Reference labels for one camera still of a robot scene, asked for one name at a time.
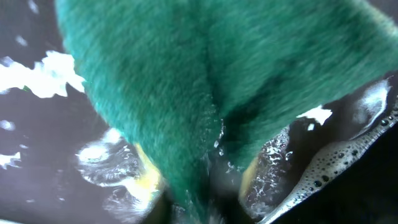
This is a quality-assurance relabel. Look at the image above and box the green yellow sponge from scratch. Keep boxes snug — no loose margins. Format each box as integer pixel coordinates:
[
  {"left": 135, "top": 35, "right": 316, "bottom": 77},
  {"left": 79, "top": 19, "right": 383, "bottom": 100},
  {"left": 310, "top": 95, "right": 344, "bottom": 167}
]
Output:
[{"left": 55, "top": 0, "right": 397, "bottom": 223}]

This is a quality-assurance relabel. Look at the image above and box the black sponge tray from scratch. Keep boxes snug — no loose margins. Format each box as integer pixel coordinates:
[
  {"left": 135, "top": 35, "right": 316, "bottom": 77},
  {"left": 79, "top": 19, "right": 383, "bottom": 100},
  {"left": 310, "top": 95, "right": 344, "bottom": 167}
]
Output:
[{"left": 1, "top": 1, "right": 397, "bottom": 223}]

